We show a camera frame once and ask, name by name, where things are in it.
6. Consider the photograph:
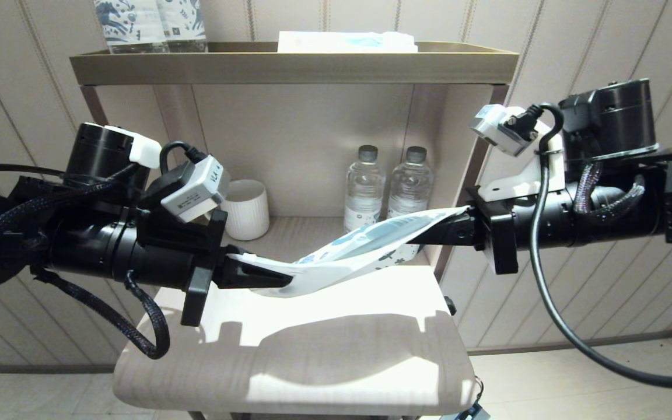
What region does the white blue floral pouch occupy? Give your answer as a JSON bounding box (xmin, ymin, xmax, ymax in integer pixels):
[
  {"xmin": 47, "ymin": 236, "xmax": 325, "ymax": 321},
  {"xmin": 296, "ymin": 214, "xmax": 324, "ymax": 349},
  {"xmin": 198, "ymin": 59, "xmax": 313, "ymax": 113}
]
[{"xmin": 228, "ymin": 205, "xmax": 471, "ymax": 298}]

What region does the white ribbed mug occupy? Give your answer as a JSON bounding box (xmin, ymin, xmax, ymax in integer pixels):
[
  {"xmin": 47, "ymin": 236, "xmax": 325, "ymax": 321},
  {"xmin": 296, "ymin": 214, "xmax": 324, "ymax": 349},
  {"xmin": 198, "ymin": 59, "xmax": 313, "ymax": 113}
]
[{"xmin": 219, "ymin": 179, "xmax": 271, "ymax": 242}]

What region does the clear water bottle grey cap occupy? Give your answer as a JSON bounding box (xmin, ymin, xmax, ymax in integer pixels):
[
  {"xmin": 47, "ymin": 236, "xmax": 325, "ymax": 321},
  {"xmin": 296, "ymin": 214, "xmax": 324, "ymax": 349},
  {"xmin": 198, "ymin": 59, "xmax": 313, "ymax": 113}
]
[
  {"xmin": 387, "ymin": 146, "xmax": 432, "ymax": 219},
  {"xmin": 344, "ymin": 145, "xmax": 386, "ymax": 232}
]

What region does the beige wooden shelf unit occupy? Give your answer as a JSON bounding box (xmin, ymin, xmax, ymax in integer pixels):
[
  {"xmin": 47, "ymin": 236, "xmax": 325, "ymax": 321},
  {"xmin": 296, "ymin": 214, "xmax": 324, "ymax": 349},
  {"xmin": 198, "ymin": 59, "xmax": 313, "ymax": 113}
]
[{"xmin": 69, "ymin": 41, "xmax": 519, "ymax": 420}]

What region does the black blue-edged device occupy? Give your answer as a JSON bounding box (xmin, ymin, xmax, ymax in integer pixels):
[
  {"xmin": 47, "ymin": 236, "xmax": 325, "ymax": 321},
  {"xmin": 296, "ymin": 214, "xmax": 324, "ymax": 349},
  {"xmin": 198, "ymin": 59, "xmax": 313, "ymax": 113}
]
[{"xmin": 441, "ymin": 402, "xmax": 491, "ymax": 420}]

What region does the white blue flat packet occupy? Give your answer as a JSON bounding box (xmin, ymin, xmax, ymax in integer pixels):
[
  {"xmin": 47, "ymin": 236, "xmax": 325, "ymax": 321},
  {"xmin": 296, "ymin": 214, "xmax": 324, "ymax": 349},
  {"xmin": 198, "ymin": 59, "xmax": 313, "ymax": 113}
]
[{"xmin": 278, "ymin": 31, "xmax": 418, "ymax": 53}]

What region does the black right camera cable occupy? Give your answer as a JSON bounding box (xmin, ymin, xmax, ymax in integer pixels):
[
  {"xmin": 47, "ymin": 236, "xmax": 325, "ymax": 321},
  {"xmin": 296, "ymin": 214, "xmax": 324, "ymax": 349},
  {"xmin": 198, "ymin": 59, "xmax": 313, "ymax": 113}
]
[{"xmin": 505, "ymin": 102, "xmax": 672, "ymax": 390}]

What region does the black camera cable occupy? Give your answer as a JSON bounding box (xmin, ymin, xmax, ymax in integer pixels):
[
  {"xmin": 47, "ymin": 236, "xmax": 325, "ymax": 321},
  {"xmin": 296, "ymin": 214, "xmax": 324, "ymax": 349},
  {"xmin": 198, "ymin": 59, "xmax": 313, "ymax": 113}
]
[
  {"xmin": 159, "ymin": 140, "xmax": 205, "ymax": 176},
  {"xmin": 505, "ymin": 102, "xmax": 672, "ymax": 390}
]

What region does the black left camera bracket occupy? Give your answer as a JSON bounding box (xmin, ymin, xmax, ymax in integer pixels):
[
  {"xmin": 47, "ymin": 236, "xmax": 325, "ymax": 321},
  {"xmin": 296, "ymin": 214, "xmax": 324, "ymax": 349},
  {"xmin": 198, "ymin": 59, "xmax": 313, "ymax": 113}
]
[{"xmin": 136, "ymin": 163, "xmax": 226, "ymax": 249}]

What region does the white right camera bracket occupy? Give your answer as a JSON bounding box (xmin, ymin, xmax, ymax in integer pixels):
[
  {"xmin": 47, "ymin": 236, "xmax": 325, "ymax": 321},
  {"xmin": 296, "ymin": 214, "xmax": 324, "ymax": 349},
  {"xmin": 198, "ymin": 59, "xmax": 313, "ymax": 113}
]
[{"xmin": 479, "ymin": 131, "xmax": 567, "ymax": 202}]

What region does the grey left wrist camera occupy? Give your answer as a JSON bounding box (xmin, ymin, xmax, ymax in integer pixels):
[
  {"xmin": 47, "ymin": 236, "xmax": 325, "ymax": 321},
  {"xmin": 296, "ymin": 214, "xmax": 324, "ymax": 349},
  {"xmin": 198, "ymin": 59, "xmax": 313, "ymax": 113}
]
[{"xmin": 161, "ymin": 155, "xmax": 230, "ymax": 223}]

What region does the braided right arm cable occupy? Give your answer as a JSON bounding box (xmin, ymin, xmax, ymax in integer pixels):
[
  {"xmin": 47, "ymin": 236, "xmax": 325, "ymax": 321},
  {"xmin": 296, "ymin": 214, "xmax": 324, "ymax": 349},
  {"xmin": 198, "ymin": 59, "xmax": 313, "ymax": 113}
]
[{"xmin": 572, "ymin": 160, "xmax": 646, "ymax": 226}]

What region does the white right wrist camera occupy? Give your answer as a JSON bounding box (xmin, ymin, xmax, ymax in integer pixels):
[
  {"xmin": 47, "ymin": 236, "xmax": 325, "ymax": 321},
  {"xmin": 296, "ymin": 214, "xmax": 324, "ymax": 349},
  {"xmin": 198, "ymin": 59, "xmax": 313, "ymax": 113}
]
[{"xmin": 469, "ymin": 104, "xmax": 541, "ymax": 157}]

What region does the black left camera cable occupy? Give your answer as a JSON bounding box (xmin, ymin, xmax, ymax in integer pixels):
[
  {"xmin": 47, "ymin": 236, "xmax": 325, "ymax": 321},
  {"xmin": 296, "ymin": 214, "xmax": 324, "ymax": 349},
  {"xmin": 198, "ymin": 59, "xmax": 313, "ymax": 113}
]
[{"xmin": 159, "ymin": 140, "xmax": 205, "ymax": 176}]

